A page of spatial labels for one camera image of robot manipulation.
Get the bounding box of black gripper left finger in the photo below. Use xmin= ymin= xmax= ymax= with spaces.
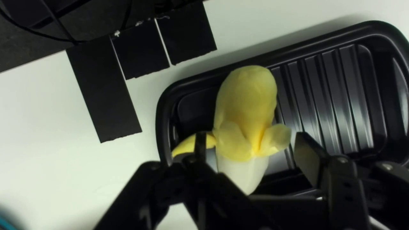
xmin=187 ymin=132 xmax=215 ymax=186

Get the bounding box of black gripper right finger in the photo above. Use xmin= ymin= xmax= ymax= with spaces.
xmin=293 ymin=131 xmax=364 ymax=198

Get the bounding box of plush peeled yellow banana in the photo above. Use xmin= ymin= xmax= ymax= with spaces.
xmin=170 ymin=64 xmax=294 ymax=196

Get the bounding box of black ridged grill tray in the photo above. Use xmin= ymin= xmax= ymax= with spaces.
xmin=155 ymin=19 xmax=409 ymax=202

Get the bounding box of long black tape strip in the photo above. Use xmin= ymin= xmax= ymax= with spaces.
xmin=67 ymin=40 xmax=143 ymax=145

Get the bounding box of short black tape strip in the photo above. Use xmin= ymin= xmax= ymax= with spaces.
xmin=153 ymin=0 xmax=219 ymax=67
xmin=110 ymin=19 xmax=173 ymax=81

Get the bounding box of small blue plate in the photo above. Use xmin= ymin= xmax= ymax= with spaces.
xmin=0 ymin=206 xmax=18 ymax=230

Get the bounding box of black cable under table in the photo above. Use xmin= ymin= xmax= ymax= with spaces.
xmin=0 ymin=0 xmax=132 ymax=44

